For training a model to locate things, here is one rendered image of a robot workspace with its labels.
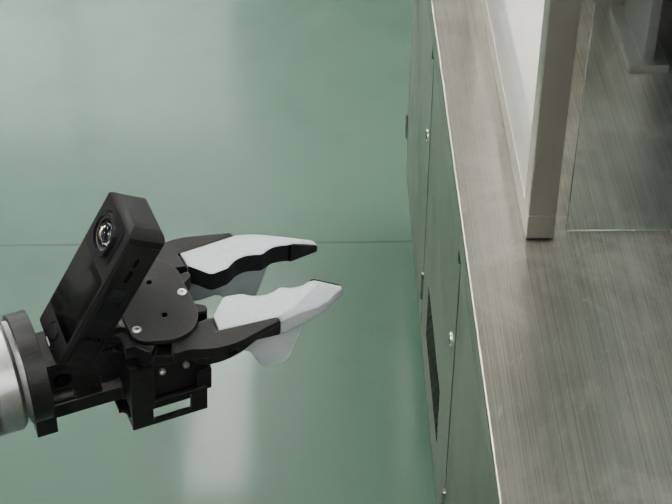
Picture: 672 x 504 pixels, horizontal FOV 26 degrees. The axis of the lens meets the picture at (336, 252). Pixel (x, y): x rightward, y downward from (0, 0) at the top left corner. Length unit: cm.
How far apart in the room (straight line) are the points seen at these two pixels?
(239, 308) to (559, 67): 58
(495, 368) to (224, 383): 133
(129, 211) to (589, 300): 70
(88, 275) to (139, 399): 10
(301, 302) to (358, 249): 202
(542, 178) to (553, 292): 12
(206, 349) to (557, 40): 61
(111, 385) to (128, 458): 161
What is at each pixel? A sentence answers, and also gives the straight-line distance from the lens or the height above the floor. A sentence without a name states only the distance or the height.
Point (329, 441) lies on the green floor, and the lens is 256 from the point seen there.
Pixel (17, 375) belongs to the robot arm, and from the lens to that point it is 91.
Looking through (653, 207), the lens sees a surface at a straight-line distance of 156.
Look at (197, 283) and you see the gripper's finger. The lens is 97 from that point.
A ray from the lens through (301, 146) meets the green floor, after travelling 326.
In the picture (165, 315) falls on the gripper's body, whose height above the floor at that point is 124.
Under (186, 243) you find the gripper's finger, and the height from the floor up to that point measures 125.
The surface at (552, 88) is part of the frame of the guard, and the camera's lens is 144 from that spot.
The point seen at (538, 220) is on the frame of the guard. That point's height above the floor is 93.
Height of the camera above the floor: 185
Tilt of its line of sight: 39 degrees down
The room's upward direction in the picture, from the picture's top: straight up
